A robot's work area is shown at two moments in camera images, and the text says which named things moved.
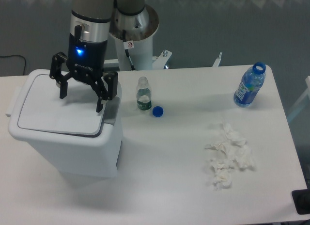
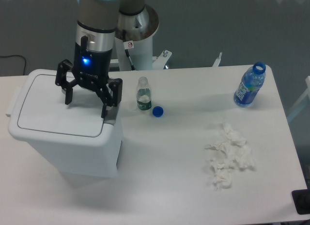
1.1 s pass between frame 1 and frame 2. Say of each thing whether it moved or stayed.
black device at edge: stayed
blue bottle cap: stayed
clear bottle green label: stayed
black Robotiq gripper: moved
